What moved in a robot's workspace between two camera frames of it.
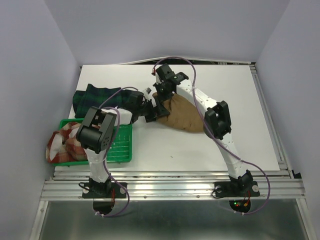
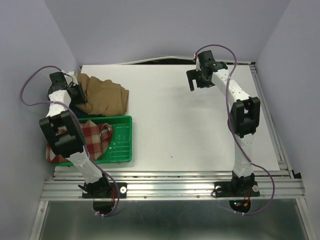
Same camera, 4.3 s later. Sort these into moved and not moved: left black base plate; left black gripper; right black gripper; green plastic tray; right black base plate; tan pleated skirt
Moved: right black gripper; left black gripper; tan pleated skirt
Not moved: right black base plate; left black base plate; green plastic tray
